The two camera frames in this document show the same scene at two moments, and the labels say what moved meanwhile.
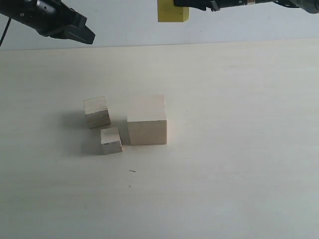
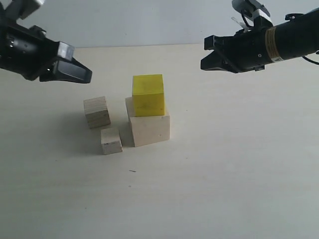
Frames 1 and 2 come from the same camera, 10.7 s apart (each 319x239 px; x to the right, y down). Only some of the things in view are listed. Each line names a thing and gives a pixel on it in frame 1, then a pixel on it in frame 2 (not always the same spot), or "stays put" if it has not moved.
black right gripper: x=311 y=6 to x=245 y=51
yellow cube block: x=168 y=12 to x=148 y=93
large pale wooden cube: x=147 y=119 stays put
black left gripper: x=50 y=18 to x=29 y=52
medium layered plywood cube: x=96 y=112 stays put
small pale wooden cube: x=110 y=141 stays put
